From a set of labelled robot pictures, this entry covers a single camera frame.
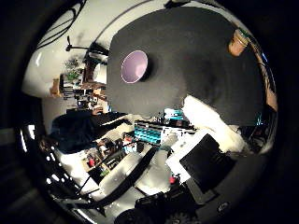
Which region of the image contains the orange juice bottle green cap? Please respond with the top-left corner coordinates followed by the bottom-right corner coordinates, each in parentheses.
top-left (227, 28), bottom-right (250, 58)

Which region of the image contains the purple cup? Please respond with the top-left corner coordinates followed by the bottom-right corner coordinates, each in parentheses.
top-left (120, 49), bottom-right (150, 85)

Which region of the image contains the teal storage box stack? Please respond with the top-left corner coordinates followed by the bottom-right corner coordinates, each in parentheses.
top-left (133, 121), bottom-right (164, 147)

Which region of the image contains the person in dark clothes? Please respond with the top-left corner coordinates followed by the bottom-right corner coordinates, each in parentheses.
top-left (50, 106), bottom-right (134, 154)

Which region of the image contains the wooden shelf unit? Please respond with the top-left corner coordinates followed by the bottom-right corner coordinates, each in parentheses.
top-left (59, 57), bottom-right (108, 104)

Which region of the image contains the green potted plant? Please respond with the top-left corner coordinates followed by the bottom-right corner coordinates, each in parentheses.
top-left (64, 57), bottom-right (81, 82)

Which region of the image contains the black tripod stand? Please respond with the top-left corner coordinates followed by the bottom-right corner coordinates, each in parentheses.
top-left (64, 35), bottom-right (92, 53)

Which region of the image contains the black strap cable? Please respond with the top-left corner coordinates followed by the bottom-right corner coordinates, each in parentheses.
top-left (62, 145), bottom-right (161, 210)

